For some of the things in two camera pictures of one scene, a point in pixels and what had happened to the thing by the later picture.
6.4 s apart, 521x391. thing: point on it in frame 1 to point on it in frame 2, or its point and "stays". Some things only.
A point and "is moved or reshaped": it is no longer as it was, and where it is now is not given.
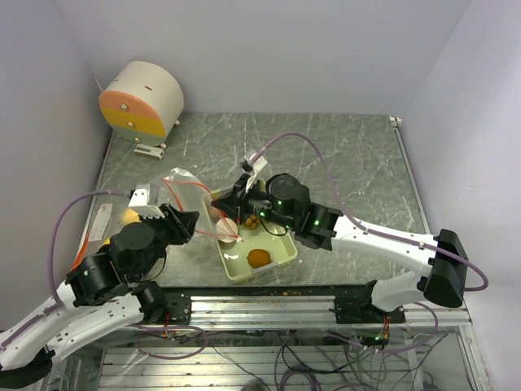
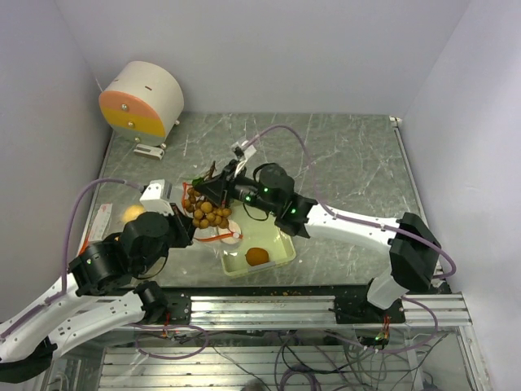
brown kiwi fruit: [257, 257] stays
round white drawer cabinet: [142, 102] stays
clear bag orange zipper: [110, 202] stays
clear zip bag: [192, 195] is moved or reshaped
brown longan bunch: [252, 221] to [205, 214]
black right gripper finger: [230, 204] to [216, 189]
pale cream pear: [129, 215] stays
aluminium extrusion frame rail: [305, 312] stays
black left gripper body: [164, 232] stays
